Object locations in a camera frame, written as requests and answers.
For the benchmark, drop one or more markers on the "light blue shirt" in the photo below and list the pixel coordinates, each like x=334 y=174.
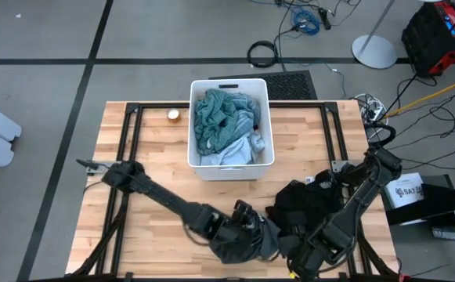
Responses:
x=235 y=154

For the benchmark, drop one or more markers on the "black printed garment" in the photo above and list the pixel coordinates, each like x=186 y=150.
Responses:
x=301 y=203

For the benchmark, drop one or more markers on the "yellow pole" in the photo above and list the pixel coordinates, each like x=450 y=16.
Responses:
x=430 y=96

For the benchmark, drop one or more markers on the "white printed cardboard box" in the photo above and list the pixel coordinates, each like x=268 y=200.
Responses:
x=403 y=190

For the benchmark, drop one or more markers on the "white perforated laundry basket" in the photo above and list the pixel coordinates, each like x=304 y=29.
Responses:
x=231 y=172

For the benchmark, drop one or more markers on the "black power strip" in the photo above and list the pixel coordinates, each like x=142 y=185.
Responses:
x=325 y=19

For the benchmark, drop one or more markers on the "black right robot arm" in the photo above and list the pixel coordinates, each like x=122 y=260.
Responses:
x=360 y=203

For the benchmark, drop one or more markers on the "black and red case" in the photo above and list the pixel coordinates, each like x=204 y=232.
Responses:
x=427 y=39

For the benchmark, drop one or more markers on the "grey metal mounting plate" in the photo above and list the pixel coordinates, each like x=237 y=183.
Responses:
x=94 y=169
x=338 y=165

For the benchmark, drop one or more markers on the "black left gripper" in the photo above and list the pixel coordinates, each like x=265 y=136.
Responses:
x=243 y=225

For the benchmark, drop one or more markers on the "black side table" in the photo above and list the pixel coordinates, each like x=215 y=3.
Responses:
x=438 y=203

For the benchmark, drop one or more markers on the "white round stand base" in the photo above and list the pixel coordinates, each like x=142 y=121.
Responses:
x=374 y=53

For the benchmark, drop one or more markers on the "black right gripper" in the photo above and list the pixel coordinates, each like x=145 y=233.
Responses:
x=313 y=258

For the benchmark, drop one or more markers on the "black perforated floor mat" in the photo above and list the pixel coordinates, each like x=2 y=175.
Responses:
x=286 y=86

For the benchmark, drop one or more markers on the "grey plastic bag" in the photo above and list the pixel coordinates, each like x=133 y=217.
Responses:
x=448 y=233

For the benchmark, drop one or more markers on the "dark grey garment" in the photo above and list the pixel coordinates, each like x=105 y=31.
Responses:
x=266 y=243

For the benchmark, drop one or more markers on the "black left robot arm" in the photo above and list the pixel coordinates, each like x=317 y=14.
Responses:
x=164 y=199

